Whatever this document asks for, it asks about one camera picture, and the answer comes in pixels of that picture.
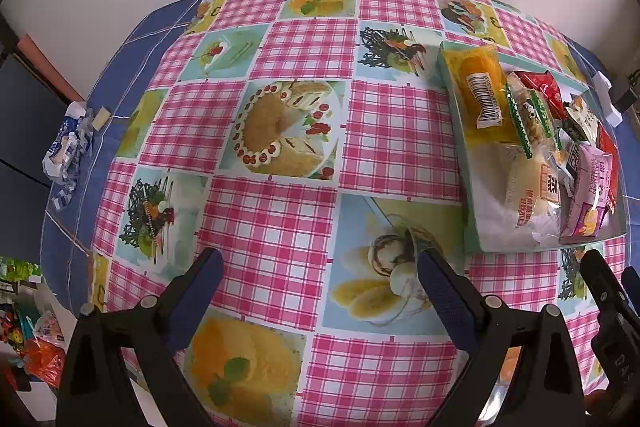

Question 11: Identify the green-labelled round pastry packet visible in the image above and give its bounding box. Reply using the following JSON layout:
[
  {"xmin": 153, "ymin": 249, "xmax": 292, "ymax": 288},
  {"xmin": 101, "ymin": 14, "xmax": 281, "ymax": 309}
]
[{"xmin": 504, "ymin": 82, "xmax": 558, "ymax": 158}]

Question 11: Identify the green plastic bag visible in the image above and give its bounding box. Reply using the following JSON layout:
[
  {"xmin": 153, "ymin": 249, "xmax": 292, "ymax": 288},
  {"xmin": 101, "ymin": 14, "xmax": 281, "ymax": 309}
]
[{"xmin": 0, "ymin": 257, "xmax": 43, "ymax": 295}]

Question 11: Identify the red snack packet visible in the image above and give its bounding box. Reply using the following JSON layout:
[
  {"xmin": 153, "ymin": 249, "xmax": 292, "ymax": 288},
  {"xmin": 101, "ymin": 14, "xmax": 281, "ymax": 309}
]
[{"xmin": 512, "ymin": 71, "xmax": 568, "ymax": 120}]

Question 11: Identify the pink checked printed tablecloth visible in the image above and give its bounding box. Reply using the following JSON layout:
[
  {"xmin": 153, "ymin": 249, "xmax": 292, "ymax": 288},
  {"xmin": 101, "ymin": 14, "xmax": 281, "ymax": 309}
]
[{"xmin": 40, "ymin": 0, "xmax": 636, "ymax": 427}]

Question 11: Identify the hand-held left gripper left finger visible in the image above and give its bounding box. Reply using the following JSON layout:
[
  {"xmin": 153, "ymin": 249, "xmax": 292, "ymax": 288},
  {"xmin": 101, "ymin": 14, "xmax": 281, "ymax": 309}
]
[{"xmin": 55, "ymin": 248, "xmax": 224, "ymax": 427}]

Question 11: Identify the round bun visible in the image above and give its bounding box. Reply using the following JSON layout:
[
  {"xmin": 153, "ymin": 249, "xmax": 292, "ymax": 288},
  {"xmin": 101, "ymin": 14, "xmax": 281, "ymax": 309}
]
[{"xmin": 502, "ymin": 147, "xmax": 568, "ymax": 240}]

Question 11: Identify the white packet with orange print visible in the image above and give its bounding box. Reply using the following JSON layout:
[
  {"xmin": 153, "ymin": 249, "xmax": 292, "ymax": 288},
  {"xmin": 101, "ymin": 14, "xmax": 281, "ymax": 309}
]
[{"xmin": 562, "ymin": 94, "xmax": 603, "ymax": 142}]

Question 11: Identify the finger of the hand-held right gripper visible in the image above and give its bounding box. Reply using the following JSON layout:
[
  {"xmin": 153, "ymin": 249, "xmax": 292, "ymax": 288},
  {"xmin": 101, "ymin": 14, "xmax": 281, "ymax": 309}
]
[
  {"xmin": 580, "ymin": 249, "xmax": 640, "ymax": 348},
  {"xmin": 621, "ymin": 266, "xmax": 640, "ymax": 308}
]

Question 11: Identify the brown and red small packet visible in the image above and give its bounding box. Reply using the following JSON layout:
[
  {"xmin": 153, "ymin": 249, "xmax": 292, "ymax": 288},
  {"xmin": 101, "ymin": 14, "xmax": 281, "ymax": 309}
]
[{"xmin": 595, "ymin": 124, "xmax": 621, "ymax": 212}]

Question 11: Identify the white plastic clip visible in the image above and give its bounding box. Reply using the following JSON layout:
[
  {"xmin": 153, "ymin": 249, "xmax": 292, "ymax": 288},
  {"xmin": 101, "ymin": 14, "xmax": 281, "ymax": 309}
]
[{"xmin": 591, "ymin": 71, "xmax": 623, "ymax": 126}]

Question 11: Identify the dark cabinet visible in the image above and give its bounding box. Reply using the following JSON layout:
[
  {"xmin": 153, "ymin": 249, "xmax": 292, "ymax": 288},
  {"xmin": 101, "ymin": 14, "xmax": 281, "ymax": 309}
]
[{"xmin": 0, "ymin": 34, "xmax": 86, "ymax": 258}]

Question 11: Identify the crumpled blue and white packet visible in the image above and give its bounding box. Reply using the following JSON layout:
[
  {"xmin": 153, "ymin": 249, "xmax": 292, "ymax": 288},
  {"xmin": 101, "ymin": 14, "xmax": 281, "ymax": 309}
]
[{"xmin": 42, "ymin": 102, "xmax": 96, "ymax": 210}]

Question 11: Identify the yellow cake packet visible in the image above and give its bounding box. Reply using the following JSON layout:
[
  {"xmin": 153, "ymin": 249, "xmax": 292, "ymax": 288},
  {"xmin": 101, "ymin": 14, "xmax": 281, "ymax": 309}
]
[{"xmin": 442, "ymin": 44, "xmax": 511, "ymax": 142}]

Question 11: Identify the dark grey device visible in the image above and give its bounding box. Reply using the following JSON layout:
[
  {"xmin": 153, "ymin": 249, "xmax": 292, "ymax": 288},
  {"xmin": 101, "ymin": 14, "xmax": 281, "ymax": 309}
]
[{"xmin": 612, "ymin": 69, "xmax": 640, "ymax": 108}]

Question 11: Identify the purple swiss roll packet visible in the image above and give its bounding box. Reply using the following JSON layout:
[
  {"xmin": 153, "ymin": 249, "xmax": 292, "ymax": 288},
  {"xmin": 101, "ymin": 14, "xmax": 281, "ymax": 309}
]
[{"xmin": 559, "ymin": 144, "xmax": 621, "ymax": 244}]

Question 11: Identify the white tray with teal rim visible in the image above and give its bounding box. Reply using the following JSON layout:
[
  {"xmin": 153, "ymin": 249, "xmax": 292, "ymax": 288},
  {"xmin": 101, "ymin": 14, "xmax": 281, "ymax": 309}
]
[{"xmin": 436, "ymin": 41, "xmax": 628, "ymax": 254}]

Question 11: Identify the white plastic bag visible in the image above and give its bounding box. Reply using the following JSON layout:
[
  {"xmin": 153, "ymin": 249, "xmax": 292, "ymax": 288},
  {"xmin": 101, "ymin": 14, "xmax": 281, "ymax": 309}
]
[{"xmin": 32, "ymin": 309, "xmax": 66, "ymax": 343}]

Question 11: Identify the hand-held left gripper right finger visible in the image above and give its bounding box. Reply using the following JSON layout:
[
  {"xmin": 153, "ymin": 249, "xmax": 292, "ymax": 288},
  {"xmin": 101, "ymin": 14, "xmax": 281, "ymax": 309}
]
[{"xmin": 416, "ymin": 249, "xmax": 586, "ymax": 427}]

